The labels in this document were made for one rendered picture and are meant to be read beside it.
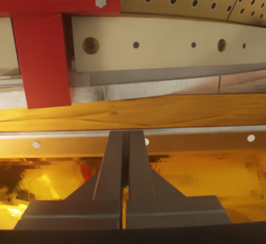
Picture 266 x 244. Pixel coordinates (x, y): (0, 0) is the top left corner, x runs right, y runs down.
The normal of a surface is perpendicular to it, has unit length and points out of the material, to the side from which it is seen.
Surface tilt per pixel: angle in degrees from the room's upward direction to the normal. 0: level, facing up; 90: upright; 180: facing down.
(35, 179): 132
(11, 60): 90
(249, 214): 90
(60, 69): 90
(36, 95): 90
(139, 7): 62
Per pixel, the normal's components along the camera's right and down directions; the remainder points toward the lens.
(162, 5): 0.33, 0.69
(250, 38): 0.48, 0.25
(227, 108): 0.02, 0.29
